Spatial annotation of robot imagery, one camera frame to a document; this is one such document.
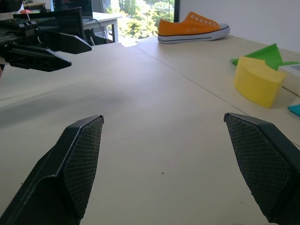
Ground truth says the green paper shape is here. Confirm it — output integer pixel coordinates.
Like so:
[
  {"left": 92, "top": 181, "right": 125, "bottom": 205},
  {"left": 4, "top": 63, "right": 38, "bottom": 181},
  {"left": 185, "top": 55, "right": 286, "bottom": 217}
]
[{"left": 231, "top": 43, "right": 300, "bottom": 71}]

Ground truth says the black computer monitor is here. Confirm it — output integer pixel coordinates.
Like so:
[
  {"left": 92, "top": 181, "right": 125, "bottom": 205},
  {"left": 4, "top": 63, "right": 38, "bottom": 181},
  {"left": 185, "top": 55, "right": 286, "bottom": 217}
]
[{"left": 12, "top": 7, "right": 85, "bottom": 44}]

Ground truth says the orange canvas sneaker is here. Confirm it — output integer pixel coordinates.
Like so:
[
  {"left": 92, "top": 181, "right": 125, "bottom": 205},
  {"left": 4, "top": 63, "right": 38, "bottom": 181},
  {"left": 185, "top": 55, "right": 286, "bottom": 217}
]
[{"left": 157, "top": 11, "right": 231, "bottom": 45}]

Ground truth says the white office desk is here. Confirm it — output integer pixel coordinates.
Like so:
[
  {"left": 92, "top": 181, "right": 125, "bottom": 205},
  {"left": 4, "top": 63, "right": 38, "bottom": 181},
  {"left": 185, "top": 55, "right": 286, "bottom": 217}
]
[{"left": 82, "top": 11, "right": 123, "bottom": 44}]

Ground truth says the black office chair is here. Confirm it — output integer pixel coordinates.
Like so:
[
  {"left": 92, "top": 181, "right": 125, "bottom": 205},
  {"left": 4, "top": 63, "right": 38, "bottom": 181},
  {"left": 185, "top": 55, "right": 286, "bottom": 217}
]
[{"left": 0, "top": 0, "right": 24, "bottom": 14}]

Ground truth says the teal plastic piece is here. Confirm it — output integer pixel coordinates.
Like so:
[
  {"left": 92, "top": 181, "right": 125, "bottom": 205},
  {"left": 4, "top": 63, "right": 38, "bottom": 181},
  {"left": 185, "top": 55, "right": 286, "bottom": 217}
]
[{"left": 287, "top": 105, "right": 300, "bottom": 118}]

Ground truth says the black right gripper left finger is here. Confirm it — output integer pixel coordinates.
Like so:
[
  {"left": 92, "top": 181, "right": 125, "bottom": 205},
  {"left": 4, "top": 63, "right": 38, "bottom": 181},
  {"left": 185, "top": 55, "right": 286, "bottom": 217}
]
[{"left": 0, "top": 114, "right": 105, "bottom": 225}]

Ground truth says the yellow curved foam block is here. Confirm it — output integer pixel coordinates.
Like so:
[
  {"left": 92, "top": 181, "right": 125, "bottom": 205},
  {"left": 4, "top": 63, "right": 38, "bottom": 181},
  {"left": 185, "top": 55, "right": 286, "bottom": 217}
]
[{"left": 233, "top": 56, "right": 287, "bottom": 109}]

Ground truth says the white tray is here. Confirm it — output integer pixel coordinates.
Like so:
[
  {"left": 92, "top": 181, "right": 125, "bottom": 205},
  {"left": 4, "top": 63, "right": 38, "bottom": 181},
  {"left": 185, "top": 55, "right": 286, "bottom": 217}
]
[{"left": 278, "top": 64, "right": 300, "bottom": 97}]

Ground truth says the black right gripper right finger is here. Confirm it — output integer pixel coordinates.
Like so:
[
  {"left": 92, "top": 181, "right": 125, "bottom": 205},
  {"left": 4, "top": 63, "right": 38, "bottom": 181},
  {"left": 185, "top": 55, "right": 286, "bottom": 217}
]
[{"left": 223, "top": 112, "right": 300, "bottom": 225}]

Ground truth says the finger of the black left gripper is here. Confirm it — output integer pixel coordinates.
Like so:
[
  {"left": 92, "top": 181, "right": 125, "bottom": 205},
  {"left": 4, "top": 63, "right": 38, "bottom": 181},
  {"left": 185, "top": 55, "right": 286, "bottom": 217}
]
[
  {"left": 3, "top": 43, "right": 72, "bottom": 73},
  {"left": 45, "top": 30, "right": 92, "bottom": 55}
]

